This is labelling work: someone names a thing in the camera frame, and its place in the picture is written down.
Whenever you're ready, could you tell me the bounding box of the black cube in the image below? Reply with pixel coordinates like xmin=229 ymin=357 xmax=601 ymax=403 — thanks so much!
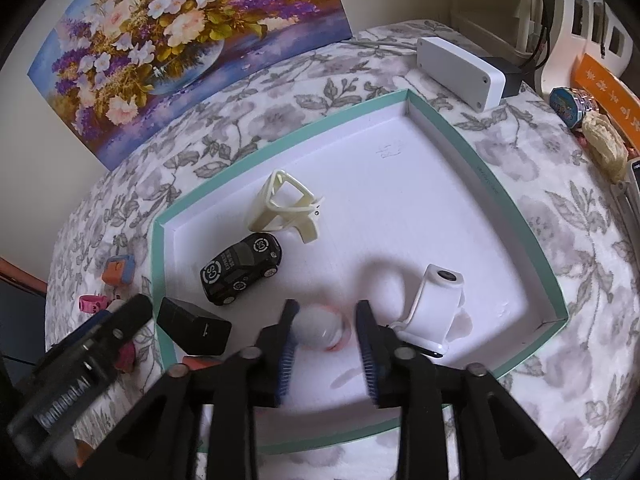
xmin=156 ymin=296 xmax=233 ymax=356

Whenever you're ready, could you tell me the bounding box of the floral painting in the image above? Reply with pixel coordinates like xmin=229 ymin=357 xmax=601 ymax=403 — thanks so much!
xmin=27 ymin=0 xmax=353 ymax=171

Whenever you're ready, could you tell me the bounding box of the cream shelf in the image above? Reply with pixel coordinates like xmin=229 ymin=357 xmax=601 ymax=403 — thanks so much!
xmin=447 ymin=0 xmax=538 ymax=56

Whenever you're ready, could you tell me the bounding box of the black power adapter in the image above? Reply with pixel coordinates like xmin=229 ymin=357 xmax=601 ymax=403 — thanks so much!
xmin=487 ymin=56 xmax=523 ymax=98

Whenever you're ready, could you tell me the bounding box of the white device with black lens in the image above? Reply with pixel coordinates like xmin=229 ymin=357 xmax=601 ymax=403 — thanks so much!
xmin=389 ymin=263 xmax=466 ymax=358

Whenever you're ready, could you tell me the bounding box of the white cable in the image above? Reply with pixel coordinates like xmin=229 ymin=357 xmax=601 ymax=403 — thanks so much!
xmin=350 ymin=40 xmax=421 ymax=53

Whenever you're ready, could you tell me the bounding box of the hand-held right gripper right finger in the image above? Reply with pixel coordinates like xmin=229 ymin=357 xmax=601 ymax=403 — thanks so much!
xmin=354 ymin=300 xmax=593 ymax=480

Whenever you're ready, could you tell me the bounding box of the white lattice furniture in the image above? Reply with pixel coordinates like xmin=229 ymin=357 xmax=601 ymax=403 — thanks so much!
xmin=532 ymin=0 xmax=640 ymax=101

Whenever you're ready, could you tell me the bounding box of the grey metal tool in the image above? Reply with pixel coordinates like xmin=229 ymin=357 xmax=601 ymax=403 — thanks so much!
xmin=610 ymin=180 xmax=640 ymax=241

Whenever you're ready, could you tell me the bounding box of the round blue tin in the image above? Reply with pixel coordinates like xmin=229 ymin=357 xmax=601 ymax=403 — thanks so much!
xmin=549 ymin=86 xmax=598 ymax=133

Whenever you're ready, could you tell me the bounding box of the orange box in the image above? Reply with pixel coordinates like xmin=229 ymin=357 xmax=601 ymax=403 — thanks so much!
xmin=570 ymin=53 xmax=640 ymax=153

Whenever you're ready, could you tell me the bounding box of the white power bank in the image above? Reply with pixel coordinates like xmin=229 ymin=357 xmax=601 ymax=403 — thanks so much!
xmin=416 ymin=36 xmax=507 ymax=112

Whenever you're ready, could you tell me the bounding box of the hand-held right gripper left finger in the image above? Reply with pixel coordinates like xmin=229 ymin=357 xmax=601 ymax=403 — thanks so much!
xmin=75 ymin=299 xmax=301 ymax=480

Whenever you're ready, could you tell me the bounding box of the teal and white tray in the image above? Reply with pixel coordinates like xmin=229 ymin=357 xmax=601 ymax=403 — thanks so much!
xmin=150 ymin=89 xmax=571 ymax=453

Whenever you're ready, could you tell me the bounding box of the black toy car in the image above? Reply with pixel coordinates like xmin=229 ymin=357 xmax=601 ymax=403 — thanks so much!
xmin=200 ymin=232 xmax=284 ymax=307

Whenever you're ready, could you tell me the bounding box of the dark furniture with orange edge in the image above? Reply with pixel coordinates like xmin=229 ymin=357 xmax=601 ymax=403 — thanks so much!
xmin=0 ymin=257 xmax=51 ymax=376

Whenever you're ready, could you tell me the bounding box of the beige mesh bundle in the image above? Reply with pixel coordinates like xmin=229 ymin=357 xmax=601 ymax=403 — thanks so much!
xmin=581 ymin=112 xmax=628 ymax=181

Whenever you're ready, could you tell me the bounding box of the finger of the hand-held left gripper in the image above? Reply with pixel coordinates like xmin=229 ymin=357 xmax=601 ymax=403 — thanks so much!
xmin=97 ymin=293 xmax=153 ymax=341
xmin=47 ymin=310 xmax=113 ymax=356

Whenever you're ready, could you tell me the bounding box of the white ball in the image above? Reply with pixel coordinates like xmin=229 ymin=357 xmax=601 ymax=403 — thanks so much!
xmin=291 ymin=304 xmax=353 ymax=353

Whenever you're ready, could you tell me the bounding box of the cream plastic frame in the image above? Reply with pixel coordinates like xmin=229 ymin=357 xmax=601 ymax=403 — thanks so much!
xmin=247 ymin=170 xmax=327 ymax=245

